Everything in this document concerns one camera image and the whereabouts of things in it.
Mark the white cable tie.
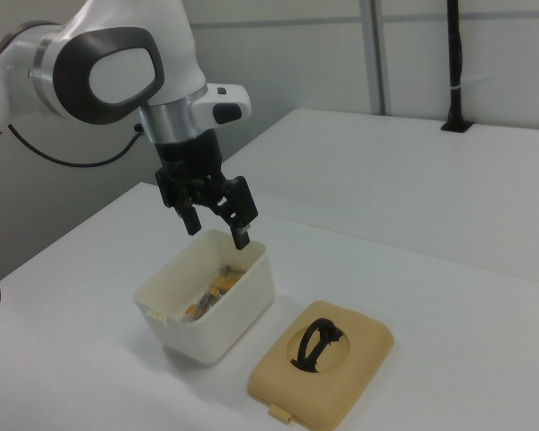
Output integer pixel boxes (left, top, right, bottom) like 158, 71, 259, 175
449, 73, 495, 92

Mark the yellow tool set in wrap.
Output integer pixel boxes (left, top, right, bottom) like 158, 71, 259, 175
179, 264, 248, 322

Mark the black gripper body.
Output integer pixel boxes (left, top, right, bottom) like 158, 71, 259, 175
155, 128, 226, 189

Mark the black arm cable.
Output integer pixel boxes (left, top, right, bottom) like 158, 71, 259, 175
0, 121, 146, 331

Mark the white plastic tool case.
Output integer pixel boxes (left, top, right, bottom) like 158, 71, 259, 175
133, 228, 276, 367

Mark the tan lid with black handle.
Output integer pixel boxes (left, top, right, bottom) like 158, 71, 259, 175
247, 300, 396, 426

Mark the grey metal partition post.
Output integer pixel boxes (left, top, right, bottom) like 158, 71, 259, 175
363, 0, 394, 116

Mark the black pole with clamp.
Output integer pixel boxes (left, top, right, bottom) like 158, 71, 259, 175
439, 0, 473, 134

